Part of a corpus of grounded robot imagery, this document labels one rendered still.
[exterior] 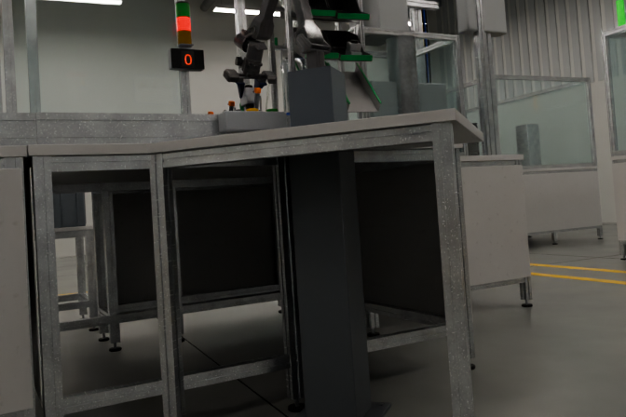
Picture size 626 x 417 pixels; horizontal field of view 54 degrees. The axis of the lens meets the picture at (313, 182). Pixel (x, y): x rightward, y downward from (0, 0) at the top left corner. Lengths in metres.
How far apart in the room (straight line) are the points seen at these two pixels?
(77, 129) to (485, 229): 2.29
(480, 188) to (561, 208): 4.49
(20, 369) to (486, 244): 2.43
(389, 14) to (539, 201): 4.60
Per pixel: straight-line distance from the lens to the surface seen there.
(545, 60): 13.02
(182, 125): 1.96
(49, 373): 1.84
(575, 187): 8.09
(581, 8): 12.56
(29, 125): 1.90
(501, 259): 3.56
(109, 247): 3.23
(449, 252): 1.54
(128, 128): 1.92
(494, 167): 3.55
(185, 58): 2.30
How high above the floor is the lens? 0.65
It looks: 2 degrees up
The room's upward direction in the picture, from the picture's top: 4 degrees counter-clockwise
